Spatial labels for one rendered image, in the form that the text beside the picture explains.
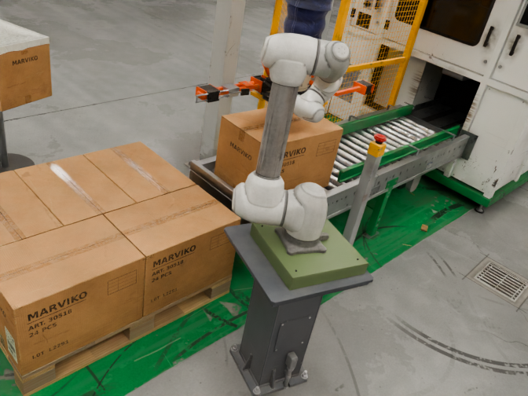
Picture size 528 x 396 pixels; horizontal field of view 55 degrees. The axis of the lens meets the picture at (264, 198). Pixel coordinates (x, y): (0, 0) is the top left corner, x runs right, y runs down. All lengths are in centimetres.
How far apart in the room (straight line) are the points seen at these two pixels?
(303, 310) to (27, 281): 119
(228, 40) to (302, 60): 193
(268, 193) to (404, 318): 157
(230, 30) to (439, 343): 245
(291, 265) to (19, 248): 122
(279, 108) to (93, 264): 109
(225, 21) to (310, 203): 201
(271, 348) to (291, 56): 132
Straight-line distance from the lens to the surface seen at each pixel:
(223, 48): 379
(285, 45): 186
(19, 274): 238
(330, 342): 296
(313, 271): 207
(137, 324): 272
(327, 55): 186
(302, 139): 279
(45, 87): 376
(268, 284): 205
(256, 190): 200
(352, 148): 385
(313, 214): 204
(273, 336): 239
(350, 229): 308
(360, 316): 318
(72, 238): 255
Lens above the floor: 210
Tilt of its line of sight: 32 degrees down
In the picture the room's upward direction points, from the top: 11 degrees clockwise
